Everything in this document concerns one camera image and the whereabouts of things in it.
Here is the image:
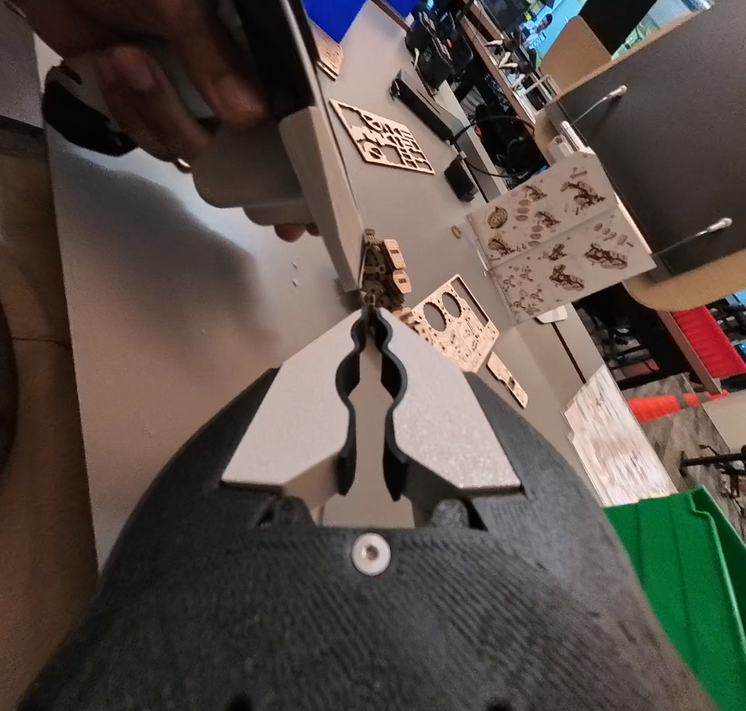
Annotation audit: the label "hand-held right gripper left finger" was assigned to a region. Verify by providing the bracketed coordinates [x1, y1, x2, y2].
[220, 308, 367, 524]

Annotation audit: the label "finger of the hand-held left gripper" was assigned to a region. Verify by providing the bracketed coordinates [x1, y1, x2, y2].
[279, 70, 366, 293]
[192, 119, 320, 228]

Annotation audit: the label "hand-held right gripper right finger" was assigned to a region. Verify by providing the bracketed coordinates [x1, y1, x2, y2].
[372, 308, 522, 522]

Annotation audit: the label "brown wooden model vehicle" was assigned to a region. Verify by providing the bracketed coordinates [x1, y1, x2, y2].
[357, 228, 416, 318]

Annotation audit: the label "grey desk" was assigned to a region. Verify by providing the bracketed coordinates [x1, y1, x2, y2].
[35, 0, 610, 572]

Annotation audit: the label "person's left hand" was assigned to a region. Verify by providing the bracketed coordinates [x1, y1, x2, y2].
[0, 0, 270, 167]

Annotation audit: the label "stacked uncut wooden sheets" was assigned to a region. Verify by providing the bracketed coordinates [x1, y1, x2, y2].
[315, 28, 346, 80]

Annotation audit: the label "blue plastic bin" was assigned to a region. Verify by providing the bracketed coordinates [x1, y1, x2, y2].
[290, 0, 376, 44]

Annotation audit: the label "small wooden sheet fragment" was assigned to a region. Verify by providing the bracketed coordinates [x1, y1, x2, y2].
[485, 351, 529, 410]

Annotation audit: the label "emptied wooden cut-out sheet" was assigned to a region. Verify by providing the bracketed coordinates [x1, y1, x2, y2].
[328, 98, 438, 177]

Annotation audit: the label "wooden sheet with round holes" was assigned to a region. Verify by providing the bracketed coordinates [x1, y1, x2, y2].
[401, 275, 500, 374]

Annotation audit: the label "black power adapter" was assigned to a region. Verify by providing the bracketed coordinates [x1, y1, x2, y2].
[443, 159, 478, 203]

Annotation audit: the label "black power strip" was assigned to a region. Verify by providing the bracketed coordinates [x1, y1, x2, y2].
[390, 71, 462, 142]

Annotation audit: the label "printed instruction leaflet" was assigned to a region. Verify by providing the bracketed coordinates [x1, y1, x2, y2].
[561, 364, 678, 509]

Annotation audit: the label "white printed cardboard box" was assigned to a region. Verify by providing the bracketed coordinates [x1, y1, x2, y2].
[465, 153, 657, 325]

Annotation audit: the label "person's olive clothing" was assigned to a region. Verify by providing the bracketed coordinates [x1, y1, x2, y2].
[0, 157, 101, 711]

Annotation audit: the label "red plastic bin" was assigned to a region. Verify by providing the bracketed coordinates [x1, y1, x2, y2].
[670, 305, 746, 378]

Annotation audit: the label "brown cardboard box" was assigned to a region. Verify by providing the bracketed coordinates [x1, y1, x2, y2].
[541, 14, 614, 92]

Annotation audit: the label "green plastic bin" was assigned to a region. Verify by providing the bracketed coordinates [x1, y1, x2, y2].
[603, 484, 746, 711]

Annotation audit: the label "dark grey plywood cabinet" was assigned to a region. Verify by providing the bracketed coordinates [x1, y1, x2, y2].
[533, 0, 746, 314]

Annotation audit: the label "black monitor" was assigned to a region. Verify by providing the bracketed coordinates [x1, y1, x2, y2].
[582, 0, 666, 54]

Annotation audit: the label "black cable bundle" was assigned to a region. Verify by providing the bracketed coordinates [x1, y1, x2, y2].
[473, 104, 550, 178]

